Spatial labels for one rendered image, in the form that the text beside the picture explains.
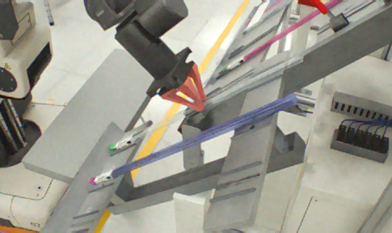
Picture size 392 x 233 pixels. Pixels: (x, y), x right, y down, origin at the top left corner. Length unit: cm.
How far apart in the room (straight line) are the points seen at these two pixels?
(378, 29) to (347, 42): 6
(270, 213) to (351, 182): 69
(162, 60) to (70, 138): 57
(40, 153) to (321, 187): 78
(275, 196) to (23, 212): 105
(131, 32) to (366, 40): 40
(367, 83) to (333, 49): 67
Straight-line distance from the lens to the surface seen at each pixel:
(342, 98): 118
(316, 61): 71
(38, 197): 143
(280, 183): 174
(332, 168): 102
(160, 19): 58
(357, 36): 68
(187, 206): 69
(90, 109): 120
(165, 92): 64
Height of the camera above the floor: 138
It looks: 44 degrees down
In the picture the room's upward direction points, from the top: straight up
